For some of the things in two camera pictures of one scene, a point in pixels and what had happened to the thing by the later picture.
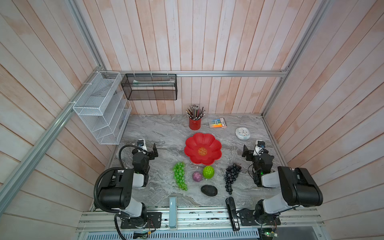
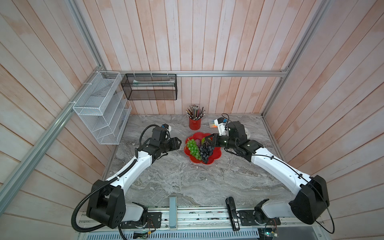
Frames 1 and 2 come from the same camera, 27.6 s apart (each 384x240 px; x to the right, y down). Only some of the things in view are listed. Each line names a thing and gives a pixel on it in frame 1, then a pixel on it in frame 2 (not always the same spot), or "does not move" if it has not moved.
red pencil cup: x=195 y=125 does not move
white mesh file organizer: x=104 y=108 does not move
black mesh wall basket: x=150 y=86 does not move
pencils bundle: x=195 y=112 does not move
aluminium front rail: x=93 y=220 does not move
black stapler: x=232 y=208 does not move
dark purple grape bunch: x=231 y=173 -> x=206 y=150
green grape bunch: x=179 y=171 -> x=193 y=149
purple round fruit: x=197 y=176 -> x=198 y=142
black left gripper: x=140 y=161 -> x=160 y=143
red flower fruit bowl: x=203 y=148 does not move
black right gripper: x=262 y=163 -> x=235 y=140
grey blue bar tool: x=173 y=212 does not move
